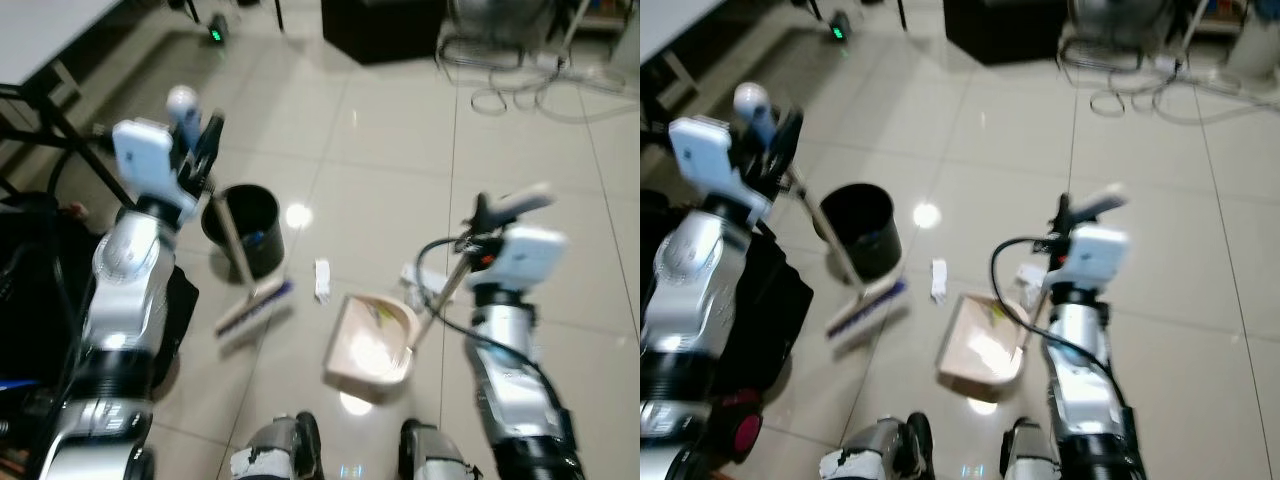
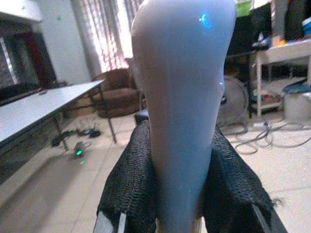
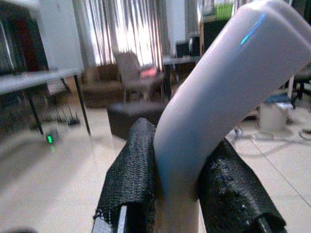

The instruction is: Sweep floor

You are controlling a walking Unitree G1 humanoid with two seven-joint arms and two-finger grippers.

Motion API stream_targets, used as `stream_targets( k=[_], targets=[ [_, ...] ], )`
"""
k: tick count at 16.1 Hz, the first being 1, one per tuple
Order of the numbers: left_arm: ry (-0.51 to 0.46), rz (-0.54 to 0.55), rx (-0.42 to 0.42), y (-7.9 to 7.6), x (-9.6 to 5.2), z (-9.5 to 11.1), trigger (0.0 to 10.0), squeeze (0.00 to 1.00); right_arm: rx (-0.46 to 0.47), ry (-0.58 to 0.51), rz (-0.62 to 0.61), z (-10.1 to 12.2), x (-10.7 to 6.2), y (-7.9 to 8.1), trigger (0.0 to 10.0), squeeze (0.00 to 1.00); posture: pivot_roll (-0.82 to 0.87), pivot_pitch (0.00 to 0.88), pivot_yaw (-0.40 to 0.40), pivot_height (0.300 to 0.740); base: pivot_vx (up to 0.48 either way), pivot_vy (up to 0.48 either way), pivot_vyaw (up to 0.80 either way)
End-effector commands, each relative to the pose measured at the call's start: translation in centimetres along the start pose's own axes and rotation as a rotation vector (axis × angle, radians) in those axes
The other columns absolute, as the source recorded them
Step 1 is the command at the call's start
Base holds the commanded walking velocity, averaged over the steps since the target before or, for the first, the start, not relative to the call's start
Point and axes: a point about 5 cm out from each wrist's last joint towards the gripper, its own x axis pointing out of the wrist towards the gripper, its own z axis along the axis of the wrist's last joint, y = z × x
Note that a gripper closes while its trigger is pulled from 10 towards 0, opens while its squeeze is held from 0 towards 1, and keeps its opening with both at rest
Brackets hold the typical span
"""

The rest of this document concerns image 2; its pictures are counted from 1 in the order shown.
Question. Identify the striped window curtain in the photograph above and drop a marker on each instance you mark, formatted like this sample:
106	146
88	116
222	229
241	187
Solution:
104	34

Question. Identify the white floor fan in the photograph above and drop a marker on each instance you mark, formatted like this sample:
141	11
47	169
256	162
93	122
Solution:
233	102

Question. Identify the brown round armchair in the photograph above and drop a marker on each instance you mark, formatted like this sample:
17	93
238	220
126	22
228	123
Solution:
116	92

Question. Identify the long grey folding table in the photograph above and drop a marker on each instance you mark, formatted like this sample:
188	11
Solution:
36	109

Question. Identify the white bucket with blue lid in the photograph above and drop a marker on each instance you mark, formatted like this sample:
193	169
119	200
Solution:
297	102

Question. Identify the white shelf table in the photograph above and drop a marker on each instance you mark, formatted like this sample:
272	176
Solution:
274	72

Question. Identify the small device with green light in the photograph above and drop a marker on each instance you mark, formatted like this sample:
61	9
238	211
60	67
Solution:
79	150

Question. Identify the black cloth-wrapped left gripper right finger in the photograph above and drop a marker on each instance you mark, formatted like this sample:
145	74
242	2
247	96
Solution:
233	179

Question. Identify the dark glass cabinet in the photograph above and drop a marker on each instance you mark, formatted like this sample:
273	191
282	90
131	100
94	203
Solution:
24	63

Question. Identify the blue plastic container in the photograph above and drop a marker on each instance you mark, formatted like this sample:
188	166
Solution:
306	25

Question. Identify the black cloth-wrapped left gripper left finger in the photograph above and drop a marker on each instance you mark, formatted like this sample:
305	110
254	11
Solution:
128	179

